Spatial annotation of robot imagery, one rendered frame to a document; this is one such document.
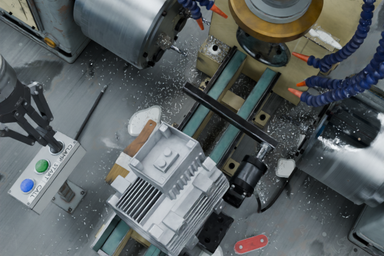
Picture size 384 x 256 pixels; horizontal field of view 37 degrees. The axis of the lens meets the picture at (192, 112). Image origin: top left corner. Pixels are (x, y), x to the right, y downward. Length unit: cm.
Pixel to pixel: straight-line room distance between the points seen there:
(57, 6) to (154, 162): 43
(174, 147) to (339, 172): 35
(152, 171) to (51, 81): 52
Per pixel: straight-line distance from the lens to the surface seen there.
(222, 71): 151
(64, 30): 148
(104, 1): 133
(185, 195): 123
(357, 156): 125
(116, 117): 157
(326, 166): 128
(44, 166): 127
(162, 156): 121
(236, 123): 132
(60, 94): 161
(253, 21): 109
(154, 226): 119
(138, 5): 130
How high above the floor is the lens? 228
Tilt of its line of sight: 70 degrees down
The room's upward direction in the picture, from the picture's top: 10 degrees clockwise
